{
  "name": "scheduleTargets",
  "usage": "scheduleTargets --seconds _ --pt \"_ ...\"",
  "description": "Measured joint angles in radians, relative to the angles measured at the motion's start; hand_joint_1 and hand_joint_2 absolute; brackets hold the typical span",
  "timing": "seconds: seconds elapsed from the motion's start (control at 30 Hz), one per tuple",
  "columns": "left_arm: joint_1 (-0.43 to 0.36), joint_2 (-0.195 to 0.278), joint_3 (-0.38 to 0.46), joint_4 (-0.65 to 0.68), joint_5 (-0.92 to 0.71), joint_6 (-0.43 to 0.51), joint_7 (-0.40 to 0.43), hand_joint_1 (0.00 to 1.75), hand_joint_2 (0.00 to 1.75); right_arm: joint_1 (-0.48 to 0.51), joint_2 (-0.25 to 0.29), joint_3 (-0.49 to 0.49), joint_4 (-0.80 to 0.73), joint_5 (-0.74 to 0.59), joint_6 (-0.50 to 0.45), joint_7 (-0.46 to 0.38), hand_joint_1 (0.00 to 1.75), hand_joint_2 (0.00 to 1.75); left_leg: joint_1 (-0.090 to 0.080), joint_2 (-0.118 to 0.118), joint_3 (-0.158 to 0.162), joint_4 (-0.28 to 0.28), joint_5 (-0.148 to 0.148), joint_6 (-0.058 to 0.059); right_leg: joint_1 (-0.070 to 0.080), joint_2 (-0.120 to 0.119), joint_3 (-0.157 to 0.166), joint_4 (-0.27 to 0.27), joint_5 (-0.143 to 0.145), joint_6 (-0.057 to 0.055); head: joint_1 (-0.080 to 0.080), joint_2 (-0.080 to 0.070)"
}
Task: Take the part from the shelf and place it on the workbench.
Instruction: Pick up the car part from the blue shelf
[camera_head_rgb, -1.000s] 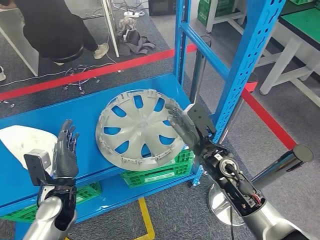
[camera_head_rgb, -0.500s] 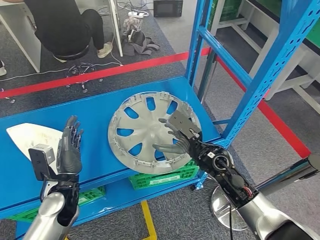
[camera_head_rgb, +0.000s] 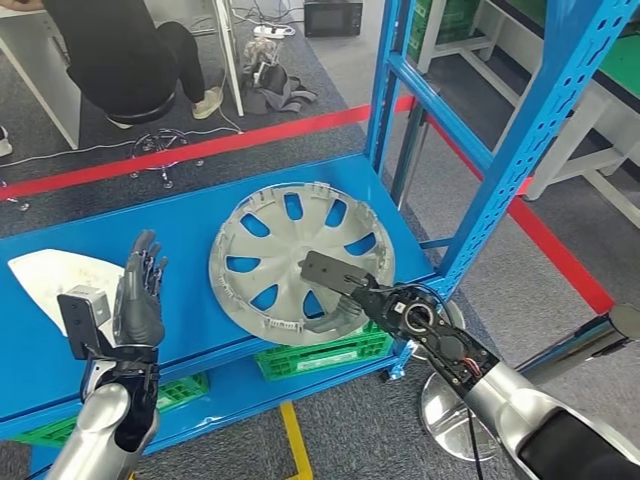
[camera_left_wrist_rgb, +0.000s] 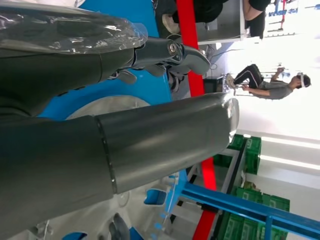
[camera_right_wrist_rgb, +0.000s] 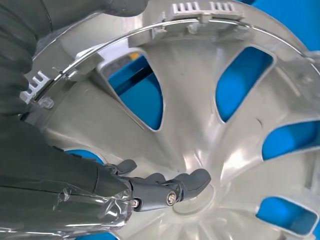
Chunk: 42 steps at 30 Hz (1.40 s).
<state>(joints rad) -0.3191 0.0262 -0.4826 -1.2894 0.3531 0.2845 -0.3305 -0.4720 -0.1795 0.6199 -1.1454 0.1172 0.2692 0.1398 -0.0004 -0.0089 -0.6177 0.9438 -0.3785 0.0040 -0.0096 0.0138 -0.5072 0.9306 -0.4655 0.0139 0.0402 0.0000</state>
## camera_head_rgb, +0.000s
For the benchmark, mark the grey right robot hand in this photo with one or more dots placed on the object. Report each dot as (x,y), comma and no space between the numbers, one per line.
(335,321)

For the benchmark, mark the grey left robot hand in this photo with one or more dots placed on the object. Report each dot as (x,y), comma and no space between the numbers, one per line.
(137,311)

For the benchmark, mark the silver wheel hubcap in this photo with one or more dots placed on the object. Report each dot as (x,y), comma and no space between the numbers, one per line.
(280,252)

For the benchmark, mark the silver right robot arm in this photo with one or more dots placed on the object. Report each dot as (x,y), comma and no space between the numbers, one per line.
(500,397)

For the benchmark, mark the blue metal shelf rack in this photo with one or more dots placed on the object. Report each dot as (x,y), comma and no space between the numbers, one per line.
(190,218)

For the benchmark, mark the white plastic cover part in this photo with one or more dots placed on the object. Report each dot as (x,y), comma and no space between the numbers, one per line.
(45,278)

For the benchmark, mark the green plastic crate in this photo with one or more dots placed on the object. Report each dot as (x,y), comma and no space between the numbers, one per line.
(180,394)
(320,358)

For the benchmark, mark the yellow floor tape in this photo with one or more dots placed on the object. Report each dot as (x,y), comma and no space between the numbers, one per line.
(295,444)

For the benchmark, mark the chrome chair base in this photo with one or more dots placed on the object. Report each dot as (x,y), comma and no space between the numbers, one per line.
(167,183)
(23,206)

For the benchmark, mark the chrome stanchion with red head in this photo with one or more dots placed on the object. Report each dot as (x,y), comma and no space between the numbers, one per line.
(456,316)

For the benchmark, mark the black round stool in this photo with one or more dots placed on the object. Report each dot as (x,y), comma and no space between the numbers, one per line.
(150,114)

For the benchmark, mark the dark bag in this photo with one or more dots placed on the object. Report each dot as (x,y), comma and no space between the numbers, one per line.
(275,86)

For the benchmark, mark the seated person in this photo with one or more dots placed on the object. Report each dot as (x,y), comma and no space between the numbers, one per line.
(115,60)

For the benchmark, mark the crumpled patterned bag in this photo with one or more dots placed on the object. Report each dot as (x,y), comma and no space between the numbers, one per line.
(260,52)

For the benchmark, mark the white power strip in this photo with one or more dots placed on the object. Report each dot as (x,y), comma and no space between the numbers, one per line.
(272,31)

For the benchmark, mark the black microwave oven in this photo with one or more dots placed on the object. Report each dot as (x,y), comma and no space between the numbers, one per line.
(332,18)

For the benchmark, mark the stacked green crates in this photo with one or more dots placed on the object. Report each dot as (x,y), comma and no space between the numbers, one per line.
(440,26)

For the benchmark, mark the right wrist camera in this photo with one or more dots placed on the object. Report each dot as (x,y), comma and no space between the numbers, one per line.
(330,272)

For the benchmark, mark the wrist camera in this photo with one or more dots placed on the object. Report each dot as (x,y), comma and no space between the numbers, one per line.
(80,324)
(330,272)

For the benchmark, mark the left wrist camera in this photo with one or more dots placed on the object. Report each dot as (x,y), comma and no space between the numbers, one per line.
(80,324)

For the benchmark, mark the dark stanchion post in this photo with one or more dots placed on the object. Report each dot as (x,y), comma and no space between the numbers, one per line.
(404,159)

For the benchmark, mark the chrome stanchion post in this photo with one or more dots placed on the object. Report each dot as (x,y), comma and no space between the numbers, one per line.
(564,344)

